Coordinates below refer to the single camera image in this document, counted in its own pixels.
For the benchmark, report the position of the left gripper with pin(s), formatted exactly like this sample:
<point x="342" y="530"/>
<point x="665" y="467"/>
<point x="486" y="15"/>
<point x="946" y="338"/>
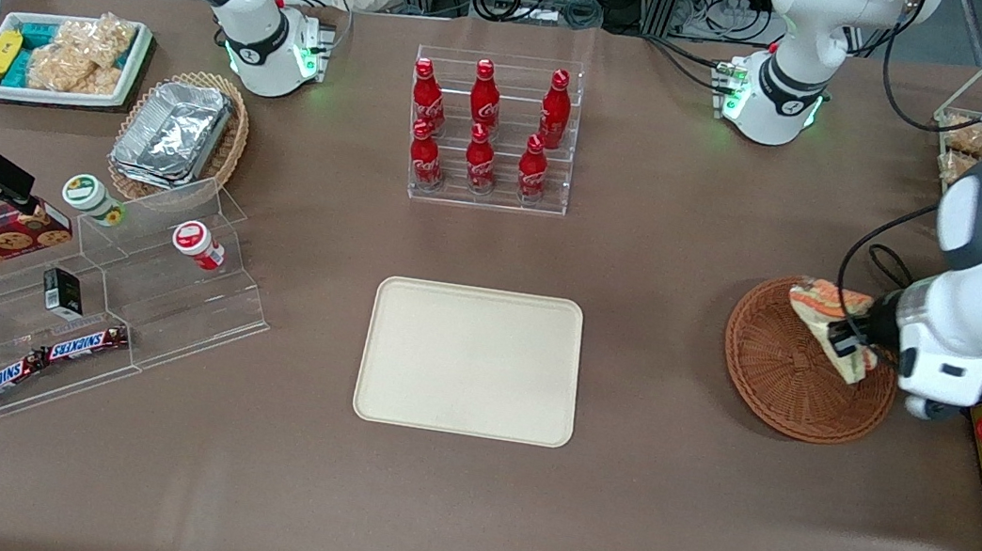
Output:
<point x="879" y="325"/>

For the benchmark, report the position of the triangular sandwich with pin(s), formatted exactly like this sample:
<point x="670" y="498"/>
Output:
<point x="819" y="309"/>

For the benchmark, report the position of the dark brown wicker basket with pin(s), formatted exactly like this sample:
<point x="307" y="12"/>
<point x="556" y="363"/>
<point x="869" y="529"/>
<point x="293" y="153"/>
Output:
<point x="781" y="380"/>

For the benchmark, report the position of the light wicker basket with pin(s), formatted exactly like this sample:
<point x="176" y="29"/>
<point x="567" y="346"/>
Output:
<point x="234" y="137"/>

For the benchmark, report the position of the cream rectangular serving tray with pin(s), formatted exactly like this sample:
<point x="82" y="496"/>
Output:
<point x="470" y="360"/>

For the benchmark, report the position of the green lidded sunflower cup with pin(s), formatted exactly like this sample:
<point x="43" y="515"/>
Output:
<point x="85" y="192"/>

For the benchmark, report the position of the clear bag of rice crackers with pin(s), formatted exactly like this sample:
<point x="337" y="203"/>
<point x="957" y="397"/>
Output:
<point x="105" y="40"/>
<point x="965" y="134"/>
<point x="67" y="73"/>

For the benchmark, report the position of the yellow snack pack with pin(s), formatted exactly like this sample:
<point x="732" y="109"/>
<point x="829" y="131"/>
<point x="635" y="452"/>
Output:
<point x="1" y="55"/>

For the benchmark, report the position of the small black box with barcode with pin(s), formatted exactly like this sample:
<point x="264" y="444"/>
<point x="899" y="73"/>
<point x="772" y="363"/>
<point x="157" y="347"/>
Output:
<point x="62" y="292"/>

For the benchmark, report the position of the aluminium foil container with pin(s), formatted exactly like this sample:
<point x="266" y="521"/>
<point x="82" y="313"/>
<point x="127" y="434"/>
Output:
<point x="179" y="125"/>
<point x="144" y="171"/>

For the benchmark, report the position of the teal snack pack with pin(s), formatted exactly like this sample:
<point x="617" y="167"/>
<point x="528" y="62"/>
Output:
<point x="36" y="40"/>

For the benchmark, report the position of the Snickers chocolate bar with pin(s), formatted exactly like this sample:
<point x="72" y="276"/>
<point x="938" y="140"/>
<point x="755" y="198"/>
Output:
<point x="88" y="343"/>
<point x="3" y="382"/>

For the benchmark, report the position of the red lidded small cup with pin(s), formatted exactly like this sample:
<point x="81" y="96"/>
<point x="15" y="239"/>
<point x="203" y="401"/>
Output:
<point x="192" y="238"/>

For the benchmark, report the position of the clear acrylic stepped display stand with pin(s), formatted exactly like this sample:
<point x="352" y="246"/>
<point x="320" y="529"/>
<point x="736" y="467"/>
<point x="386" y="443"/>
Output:
<point x="155" y="307"/>

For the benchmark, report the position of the red Coca-Cola bottle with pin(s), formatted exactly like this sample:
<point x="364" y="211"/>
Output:
<point x="532" y="172"/>
<point x="426" y="158"/>
<point x="485" y="99"/>
<point x="427" y="96"/>
<point x="480" y="163"/>
<point x="555" y="111"/>

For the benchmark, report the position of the clear acrylic bottle rack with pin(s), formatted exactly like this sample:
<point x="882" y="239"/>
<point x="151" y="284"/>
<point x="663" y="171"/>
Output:
<point x="482" y="198"/>

